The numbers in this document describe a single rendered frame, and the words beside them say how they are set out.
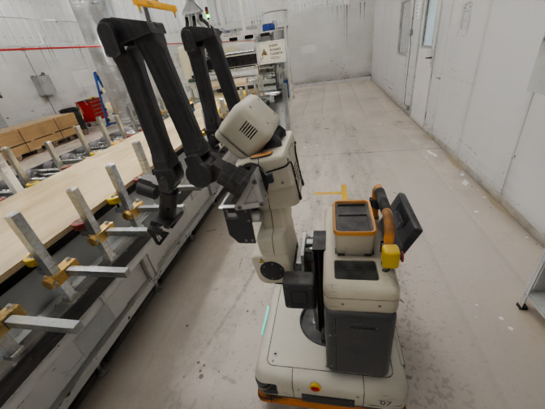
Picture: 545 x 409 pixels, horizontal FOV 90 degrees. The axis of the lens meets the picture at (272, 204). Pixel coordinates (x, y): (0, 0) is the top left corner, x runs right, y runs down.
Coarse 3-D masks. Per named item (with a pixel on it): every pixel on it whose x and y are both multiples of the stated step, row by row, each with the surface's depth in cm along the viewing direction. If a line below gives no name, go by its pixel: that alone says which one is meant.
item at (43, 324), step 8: (8, 320) 92; (16, 320) 91; (24, 320) 91; (32, 320) 90; (40, 320) 90; (48, 320) 90; (56, 320) 89; (64, 320) 89; (72, 320) 88; (16, 328) 92; (24, 328) 91; (32, 328) 90; (40, 328) 89; (48, 328) 88; (56, 328) 87; (64, 328) 86; (72, 328) 85; (80, 328) 88
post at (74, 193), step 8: (72, 192) 118; (80, 192) 121; (72, 200) 120; (80, 200) 121; (80, 208) 122; (88, 208) 125; (80, 216) 124; (88, 216) 125; (88, 224) 126; (96, 224) 129; (96, 232) 129; (104, 248) 133; (104, 256) 136
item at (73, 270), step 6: (36, 270) 116; (42, 270) 115; (66, 270) 113; (72, 270) 112; (78, 270) 111; (84, 270) 111; (90, 270) 110; (96, 270) 110; (102, 270) 109; (108, 270) 109; (114, 270) 108; (120, 270) 108; (126, 270) 108; (90, 276) 112; (96, 276) 111; (102, 276) 110; (108, 276) 110; (114, 276) 109; (120, 276) 108; (126, 276) 108
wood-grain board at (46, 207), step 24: (216, 96) 478; (168, 120) 338; (120, 144) 261; (144, 144) 249; (72, 168) 215; (96, 168) 207; (120, 168) 199; (24, 192) 181; (48, 192) 175; (96, 192) 165; (0, 216) 153; (24, 216) 149; (48, 216) 145; (72, 216) 141; (0, 240) 129; (48, 240) 123; (0, 264) 112; (24, 264) 113
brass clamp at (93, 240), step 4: (104, 224) 137; (108, 224) 136; (112, 224) 137; (104, 228) 133; (100, 232) 130; (104, 232) 132; (88, 236) 129; (92, 236) 128; (96, 236) 128; (100, 236) 130; (104, 236) 132; (108, 236) 135; (88, 240) 128; (92, 240) 127; (96, 240) 128; (100, 240) 129; (104, 240) 132; (92, 244) 129; (96, 244) 128
